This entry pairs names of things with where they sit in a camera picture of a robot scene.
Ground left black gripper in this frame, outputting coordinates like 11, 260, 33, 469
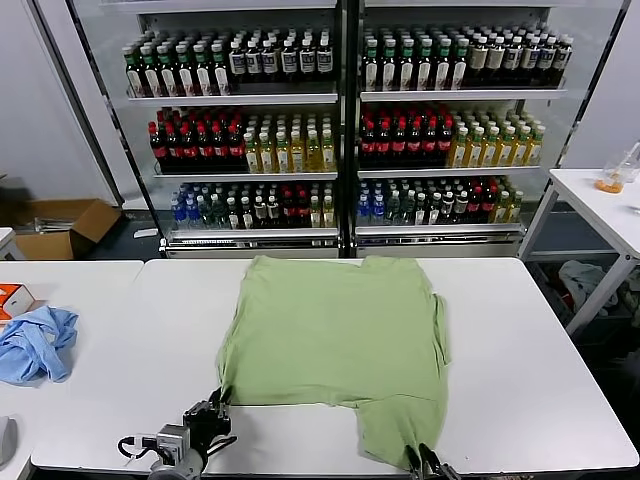
182, 383, 234, 450

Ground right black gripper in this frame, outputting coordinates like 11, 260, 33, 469
404, 442, 459, 480

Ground light green t-shirt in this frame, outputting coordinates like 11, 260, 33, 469
214, 254, 451, 474

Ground grey green clothes pile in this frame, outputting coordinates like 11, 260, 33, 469
557, 258, 621, 316

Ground crumpled light blue shirt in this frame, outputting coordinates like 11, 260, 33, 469
0, 305, 80, 385

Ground small red label cola bottle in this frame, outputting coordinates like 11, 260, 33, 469
280, 185, 296, 229
467, 182, 483, 224
481, 180, 497, 224
294, 185, 310, 229

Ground open brown cardboard box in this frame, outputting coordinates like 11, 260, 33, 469
12, 198, 123, 260

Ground orange and white box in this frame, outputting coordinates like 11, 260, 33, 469
0, 282, 37, 327

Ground grey metal bars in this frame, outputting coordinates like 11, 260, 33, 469
32, 215, 76, 234

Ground yellow juice bottle green cap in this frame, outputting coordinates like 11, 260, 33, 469
320, 128, 338, 173
466, 125, 485, 168
305, 128, 323, 174
528, 124, 546, 167
243, 130, 261, 174
482, 125, 500, 168
274, 130, 292, 174
290, 129, 307, 174
498, 124, 516, 168
450, 126, 469, 168
259, 130, 276, 174
513, 124, 531, 168

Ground red cap cola bottle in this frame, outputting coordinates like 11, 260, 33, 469
436, 115, 454, 168
180, 123, 199, 171
164, 123, 184, 171
226, 121, 245, 171
360, 115, 378, 168
390, 115, 408, 168
375, 115, 393, 168
421, 115, 439, 168
405, 115, 423, 168
195, 122, 214, 171
148, 122, 168, 171
211, 121, 229, 171

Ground white stool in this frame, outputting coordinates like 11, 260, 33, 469
0, 227, 26, 261

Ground glass door drinks cooler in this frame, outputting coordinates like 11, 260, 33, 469
29, 0, 351, 261
349, 0, 634, 259

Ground white metal side table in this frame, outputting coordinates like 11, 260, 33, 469
517, 167, 640, 337

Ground green cap dark tea bottle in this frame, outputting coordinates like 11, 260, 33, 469
157, 43, 179, 97
192, 43, 214, 96
140, 43, 162, 97
415, 39, 435, 91
433, 38, 452, 91
362, 39, 381, 92
210, 43, 232, 96
123, 44, 145, 97
174, 43, 196, 97
397, 39, 417, 91
379, 39, 399, 92
450, 37, 469, 90

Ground glass beaker orange liquid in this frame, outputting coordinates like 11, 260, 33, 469
593, 141, 640, 194

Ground blue label dark drink bottle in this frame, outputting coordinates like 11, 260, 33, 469
262, 39, 280, 84
519, 35, 539, 84
229, 40, 248, 84
554, 33, 575, 83
315, 37, 334, 83
245, 39, 264, 84
536, 34, 556, 84
297, 37, 316, 83
280, 38, 299, 84
503, 35, 522, 84

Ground beige label dark drink bottle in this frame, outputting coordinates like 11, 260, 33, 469
468, 35, 488, 84
486, 35, 505, 84

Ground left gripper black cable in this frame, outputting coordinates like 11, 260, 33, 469
203, 433, 239, 456

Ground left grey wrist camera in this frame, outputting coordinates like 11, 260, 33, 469
156, 423, 185, 457

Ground left wrist camera black cable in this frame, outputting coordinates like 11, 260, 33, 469
117, 434, 169, 462

